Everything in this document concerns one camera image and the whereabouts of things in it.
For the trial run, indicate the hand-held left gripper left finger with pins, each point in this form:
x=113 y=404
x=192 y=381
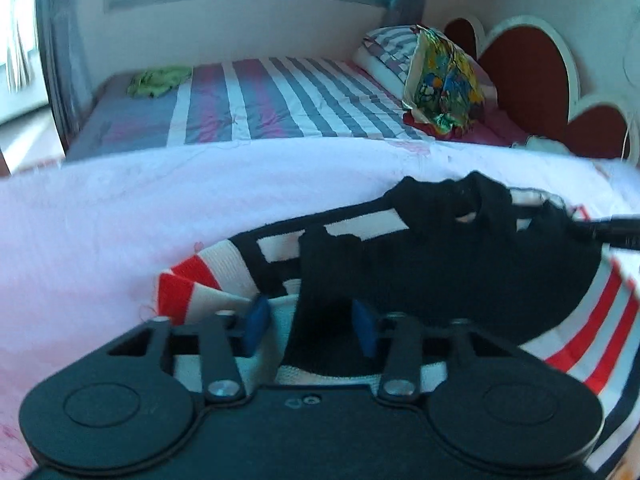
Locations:
x=257 y=322

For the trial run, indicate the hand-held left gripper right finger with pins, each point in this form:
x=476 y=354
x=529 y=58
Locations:
x=365 y=327

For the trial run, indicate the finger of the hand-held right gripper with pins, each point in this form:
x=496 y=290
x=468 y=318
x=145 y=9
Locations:
x=610 y=232

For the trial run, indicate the striped knit sweater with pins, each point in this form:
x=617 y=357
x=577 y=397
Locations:
x=450 y=270

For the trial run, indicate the white crumpled cloth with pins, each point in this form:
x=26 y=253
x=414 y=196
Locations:
x=542 y=144

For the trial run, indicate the pink floral bed sheet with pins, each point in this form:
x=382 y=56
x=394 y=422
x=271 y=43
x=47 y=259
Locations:
x=125 y=220

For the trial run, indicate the red and white headboard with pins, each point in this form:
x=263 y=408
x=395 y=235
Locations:
x=530 y=65

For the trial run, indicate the striped bed sheet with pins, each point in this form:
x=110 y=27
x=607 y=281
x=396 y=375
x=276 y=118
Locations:
x=260 y=100

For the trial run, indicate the colourful cartoon pillow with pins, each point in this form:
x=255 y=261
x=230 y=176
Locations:
x=445 y=80

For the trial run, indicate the green crumpled cloth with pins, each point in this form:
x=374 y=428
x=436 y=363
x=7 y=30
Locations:
x=157 y=80

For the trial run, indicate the striped pillow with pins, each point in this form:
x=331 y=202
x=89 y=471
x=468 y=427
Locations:
x=387 y=55

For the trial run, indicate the white sheer curtain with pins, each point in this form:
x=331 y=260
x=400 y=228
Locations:
x=15 y=25

